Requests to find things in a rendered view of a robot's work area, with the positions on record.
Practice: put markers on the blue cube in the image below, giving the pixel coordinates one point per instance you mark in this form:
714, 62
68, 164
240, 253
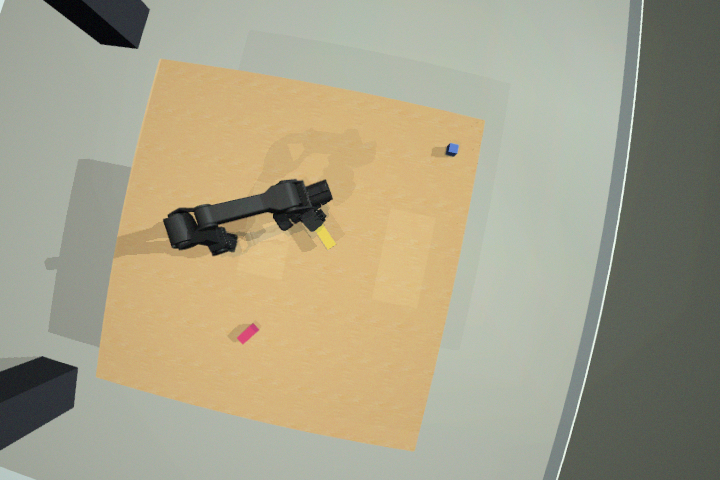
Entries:
452, 149

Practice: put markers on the yellow bar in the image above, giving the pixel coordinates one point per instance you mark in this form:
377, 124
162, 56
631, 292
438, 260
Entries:
325, 237

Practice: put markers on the pink rectangular bar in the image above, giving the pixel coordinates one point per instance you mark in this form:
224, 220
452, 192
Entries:
247, 333

